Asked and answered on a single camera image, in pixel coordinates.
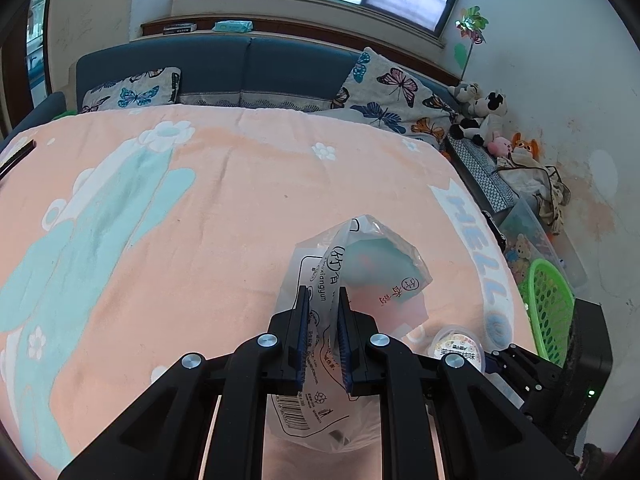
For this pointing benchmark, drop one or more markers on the black white cow plush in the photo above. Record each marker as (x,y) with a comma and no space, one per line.
(482,115)

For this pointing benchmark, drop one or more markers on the grey husky plush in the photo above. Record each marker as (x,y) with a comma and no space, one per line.
(465,94)

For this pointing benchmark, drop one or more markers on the colourful pinwheel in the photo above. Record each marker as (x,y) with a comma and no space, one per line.
(472,22)

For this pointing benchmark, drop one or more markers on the beige cloth pile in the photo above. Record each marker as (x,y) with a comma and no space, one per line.
(537,185)

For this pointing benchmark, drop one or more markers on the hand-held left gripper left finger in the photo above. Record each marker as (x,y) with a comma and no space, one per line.
(303,330)

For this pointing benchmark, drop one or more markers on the small round lidded container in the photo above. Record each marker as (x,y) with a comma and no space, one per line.
(457,347)

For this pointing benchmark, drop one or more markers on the small butterfly pillow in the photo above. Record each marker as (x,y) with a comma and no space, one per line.
(135,90)

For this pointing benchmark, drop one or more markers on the blue white patterned mat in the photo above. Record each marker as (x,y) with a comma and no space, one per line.
(482,170)

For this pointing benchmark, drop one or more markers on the wooden window sill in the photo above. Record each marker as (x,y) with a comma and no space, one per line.
(310,17)

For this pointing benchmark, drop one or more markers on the peach printed blanket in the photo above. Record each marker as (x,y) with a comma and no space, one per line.
(200,210)

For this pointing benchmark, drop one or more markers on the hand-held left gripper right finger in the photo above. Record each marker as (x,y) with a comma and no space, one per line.
(344,335)

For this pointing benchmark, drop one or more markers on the large butterfly pillow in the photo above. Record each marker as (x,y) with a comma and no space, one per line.
(395,90)

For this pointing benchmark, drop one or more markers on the clear plastic storage box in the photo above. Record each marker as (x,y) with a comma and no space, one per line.
(525,222)

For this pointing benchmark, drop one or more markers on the black flat object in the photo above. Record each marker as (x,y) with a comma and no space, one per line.
(17,156)

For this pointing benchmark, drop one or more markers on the teal tissue pack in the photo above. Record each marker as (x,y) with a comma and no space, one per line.
(232,26)

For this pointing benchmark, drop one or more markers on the pink pig plush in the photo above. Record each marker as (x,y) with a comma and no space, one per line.
(499,146)

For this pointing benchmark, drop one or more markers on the green plastic basket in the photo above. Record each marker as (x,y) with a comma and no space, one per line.
(547,305)

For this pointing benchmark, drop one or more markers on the brown teddy bear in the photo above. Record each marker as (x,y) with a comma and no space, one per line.
(521,255)

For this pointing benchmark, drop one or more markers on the clear plastic bag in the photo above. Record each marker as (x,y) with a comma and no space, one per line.
(370,255)

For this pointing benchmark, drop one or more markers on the orange fox plush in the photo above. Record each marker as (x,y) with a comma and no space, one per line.
(525,145)

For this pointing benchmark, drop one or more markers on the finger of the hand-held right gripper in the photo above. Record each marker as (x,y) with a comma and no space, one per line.
(525,372)

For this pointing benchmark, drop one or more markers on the blue sofa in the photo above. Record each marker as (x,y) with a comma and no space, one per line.
(280,70)

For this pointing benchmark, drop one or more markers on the black flat box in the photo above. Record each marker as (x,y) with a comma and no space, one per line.
(180,28)

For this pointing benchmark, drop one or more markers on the black device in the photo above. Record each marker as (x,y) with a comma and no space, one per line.
(495,232)

